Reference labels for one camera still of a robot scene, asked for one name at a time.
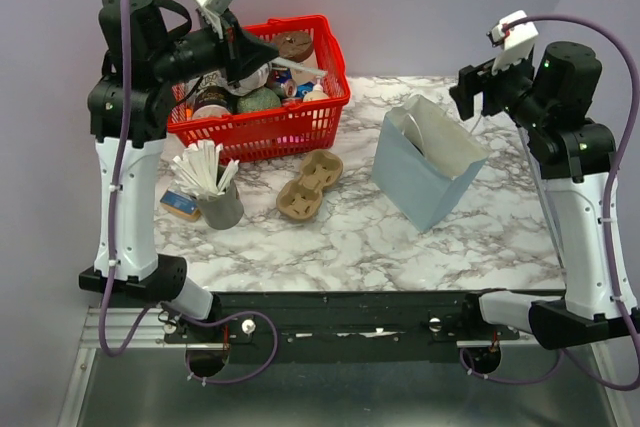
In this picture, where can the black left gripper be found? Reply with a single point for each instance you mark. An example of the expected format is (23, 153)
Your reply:
(238, 53)

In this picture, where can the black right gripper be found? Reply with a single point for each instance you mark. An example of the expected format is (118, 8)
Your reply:
(472, 79)

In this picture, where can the single white paper straw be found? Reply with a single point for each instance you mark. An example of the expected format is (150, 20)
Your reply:
(298, 66)

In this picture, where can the white paper takeout bag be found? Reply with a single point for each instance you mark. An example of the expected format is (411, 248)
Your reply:
(425, 161)

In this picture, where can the brown cardboard cup carrier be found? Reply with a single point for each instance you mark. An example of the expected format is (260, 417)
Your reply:
(301, 198)

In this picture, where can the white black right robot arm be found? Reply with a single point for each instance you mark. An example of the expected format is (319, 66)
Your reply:
(574, 155)

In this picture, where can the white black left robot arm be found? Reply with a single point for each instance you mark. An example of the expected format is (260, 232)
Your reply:
(151, 47)

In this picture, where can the grey rolled cloth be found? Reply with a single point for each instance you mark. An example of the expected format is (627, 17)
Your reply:
(251, 83)

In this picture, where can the green round sponge ball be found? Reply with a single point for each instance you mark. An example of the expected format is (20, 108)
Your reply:
(258, 100)

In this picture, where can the brown lidded beige jar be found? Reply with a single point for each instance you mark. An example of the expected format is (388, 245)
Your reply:
(297, 46)

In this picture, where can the dark labelled snack bag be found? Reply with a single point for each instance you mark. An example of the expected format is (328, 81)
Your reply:
(212, 101)

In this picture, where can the small pump lotion bottle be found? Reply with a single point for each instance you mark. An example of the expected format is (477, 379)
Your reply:
(317, 92)

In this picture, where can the red plastic shopping basket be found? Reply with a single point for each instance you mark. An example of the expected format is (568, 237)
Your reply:
(288, 130)

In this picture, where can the white paper straws bundle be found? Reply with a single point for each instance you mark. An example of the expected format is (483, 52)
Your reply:
(200, 173)

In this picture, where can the blue napkin box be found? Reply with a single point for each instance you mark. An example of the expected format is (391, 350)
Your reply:
(180, 205)

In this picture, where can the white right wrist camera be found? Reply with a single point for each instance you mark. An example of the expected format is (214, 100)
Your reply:
(516, 44)

